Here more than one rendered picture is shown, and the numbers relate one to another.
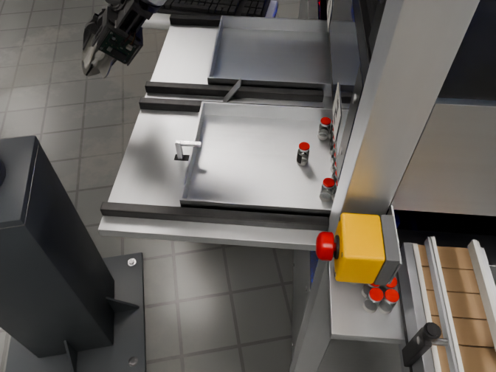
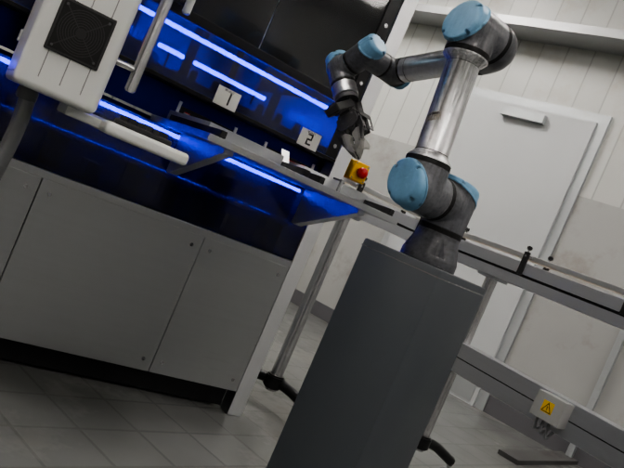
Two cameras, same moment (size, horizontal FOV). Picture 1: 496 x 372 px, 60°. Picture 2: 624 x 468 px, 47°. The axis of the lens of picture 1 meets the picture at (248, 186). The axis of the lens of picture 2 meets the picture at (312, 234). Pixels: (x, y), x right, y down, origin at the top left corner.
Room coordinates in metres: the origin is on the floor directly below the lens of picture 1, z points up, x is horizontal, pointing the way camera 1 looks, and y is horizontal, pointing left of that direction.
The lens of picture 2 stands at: (1.99, 1.88, 0.80)
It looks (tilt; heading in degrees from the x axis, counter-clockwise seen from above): 2 degrees down; 231
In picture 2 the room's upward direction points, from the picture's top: 23 degrees clockwise
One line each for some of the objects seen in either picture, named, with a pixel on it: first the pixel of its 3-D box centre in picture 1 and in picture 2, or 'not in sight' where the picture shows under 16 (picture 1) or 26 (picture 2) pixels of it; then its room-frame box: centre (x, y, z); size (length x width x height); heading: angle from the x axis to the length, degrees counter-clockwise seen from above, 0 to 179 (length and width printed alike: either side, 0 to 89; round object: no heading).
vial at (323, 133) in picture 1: (324, 128); not in sight; (0.63, -0.15, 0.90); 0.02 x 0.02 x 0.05
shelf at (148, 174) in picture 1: (250, 107); (274, 169); (0.74, -0.01, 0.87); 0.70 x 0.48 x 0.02; 175
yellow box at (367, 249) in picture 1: (362, 249); (355, 171); (0.30, -0.16, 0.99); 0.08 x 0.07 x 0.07; 85
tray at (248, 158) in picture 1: (279, 157); (307, 176); (0.56, -0.06, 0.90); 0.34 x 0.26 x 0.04; 85
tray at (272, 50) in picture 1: (284, 53); (223, 137); (0.90, -0.09, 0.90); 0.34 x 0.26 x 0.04; 85
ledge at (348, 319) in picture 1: (373, 299); not in sight; (0.28, -0.20, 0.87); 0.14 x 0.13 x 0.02; 85
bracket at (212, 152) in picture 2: not in sight; (197, 162); (0.99, -0.02, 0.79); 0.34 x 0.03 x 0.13; 85
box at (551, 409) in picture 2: not in sight; (552, 409); (-0.28, 0.60, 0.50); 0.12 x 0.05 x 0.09; 85
